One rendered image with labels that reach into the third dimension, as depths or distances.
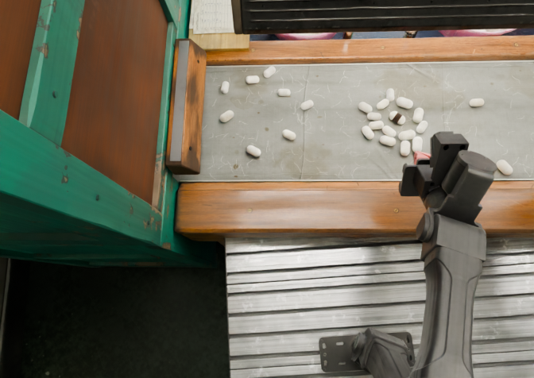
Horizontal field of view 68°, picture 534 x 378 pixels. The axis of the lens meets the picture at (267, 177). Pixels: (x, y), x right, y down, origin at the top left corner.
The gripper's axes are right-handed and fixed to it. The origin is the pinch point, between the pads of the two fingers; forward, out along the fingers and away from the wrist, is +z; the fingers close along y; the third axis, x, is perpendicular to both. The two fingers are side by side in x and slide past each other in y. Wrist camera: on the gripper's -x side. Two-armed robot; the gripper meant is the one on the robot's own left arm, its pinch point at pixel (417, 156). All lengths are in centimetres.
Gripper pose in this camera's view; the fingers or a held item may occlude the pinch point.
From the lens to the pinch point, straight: 84.0
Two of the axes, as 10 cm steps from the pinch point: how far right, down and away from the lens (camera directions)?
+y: -10.0, 0.0, 0.5
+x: 0.3, 8.3, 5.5
